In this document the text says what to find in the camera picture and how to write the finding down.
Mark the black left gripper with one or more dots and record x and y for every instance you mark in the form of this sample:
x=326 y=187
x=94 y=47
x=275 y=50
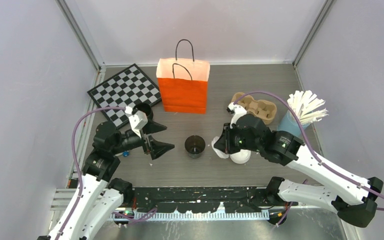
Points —
x=157 y=148

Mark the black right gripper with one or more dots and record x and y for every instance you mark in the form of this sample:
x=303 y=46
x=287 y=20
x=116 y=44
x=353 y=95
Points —
x=222 y=144

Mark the dark translucent coffee cup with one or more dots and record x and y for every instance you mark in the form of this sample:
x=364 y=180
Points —
x=194 y=146

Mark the white plastic cup lid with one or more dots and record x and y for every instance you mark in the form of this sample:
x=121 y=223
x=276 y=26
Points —
x=218 y=152

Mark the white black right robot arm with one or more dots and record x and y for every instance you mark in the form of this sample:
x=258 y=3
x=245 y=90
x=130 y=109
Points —
x=341 y=192

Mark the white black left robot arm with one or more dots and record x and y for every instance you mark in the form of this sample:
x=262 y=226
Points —
x=98 y=194

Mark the white lid stack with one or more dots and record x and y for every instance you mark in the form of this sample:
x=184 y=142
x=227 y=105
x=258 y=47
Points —
x=241 y=157

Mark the black cup stack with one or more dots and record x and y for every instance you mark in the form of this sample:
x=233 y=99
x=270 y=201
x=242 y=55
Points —
x=145 y=108

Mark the blue red toy car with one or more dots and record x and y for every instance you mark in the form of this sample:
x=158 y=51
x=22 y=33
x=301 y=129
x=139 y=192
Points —
x=125 y=154

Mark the cardboard cup carrier tray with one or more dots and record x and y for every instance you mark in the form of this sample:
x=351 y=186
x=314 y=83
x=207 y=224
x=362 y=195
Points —
x=263 y=109

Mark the black white chessboard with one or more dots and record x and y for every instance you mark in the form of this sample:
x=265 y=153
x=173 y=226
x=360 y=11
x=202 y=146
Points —
x=128 y=87

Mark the orange paper bag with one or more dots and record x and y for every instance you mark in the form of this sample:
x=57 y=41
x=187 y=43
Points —
x=183 y=82

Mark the blue cup holder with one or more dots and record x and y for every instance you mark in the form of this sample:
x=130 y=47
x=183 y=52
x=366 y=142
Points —
x=289 y=124

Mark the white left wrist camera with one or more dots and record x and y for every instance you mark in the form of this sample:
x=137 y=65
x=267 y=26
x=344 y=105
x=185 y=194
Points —
x=137 y=119

